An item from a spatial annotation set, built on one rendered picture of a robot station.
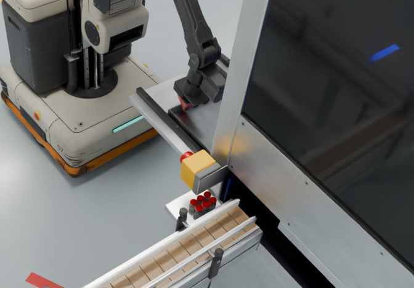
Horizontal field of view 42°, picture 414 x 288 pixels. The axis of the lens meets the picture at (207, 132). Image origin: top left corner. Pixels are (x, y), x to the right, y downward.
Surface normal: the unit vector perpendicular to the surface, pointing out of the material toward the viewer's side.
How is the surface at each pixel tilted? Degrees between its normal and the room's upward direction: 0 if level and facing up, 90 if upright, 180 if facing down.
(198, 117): 0
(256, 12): 90
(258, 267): 90
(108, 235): 0
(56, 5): 90
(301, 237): 90
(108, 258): 0
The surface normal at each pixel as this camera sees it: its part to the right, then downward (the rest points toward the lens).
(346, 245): -0.77, 0.39
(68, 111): 0.13, -0.68
